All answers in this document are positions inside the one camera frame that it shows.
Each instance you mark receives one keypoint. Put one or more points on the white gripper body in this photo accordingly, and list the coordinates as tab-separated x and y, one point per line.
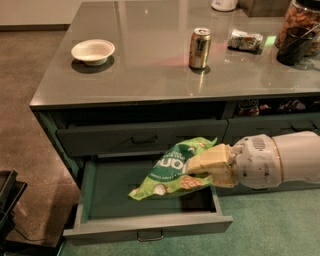
257	162

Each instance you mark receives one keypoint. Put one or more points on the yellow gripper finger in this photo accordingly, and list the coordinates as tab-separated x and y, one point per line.
224	180
215	160

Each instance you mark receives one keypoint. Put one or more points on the green rice chip bag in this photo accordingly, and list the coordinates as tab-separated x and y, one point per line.
167	177

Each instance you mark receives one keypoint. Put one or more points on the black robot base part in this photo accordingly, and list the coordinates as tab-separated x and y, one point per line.
11	191

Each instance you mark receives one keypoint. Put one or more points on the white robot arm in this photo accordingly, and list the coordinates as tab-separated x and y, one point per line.
299	154

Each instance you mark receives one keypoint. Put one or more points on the top right drawer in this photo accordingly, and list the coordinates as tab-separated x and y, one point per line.
271	125

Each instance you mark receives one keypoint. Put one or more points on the snack bags in right drawer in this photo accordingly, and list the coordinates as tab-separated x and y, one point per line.
255	107

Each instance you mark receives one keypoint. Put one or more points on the top left drawer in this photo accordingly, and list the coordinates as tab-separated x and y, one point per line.
135	138

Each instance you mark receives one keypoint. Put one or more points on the dark green drawer cabinet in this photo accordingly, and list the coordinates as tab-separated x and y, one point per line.
148	77

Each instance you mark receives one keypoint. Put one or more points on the open middle left drawer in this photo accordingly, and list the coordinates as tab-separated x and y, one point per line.
106	213

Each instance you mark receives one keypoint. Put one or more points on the gold soda can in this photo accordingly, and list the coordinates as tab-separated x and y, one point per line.
199	47

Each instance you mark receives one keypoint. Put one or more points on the small white snack packet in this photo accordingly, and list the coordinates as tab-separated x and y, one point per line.
245	41

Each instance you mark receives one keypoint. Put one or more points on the black cup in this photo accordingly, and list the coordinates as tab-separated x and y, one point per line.
296	42

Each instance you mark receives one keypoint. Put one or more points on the white container at back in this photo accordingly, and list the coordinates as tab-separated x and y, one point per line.
224	5

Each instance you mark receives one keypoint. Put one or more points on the glass jar of snacks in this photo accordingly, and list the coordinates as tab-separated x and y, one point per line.
302	13

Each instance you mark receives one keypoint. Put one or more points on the white paper bowl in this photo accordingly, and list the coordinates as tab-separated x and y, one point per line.
93	52

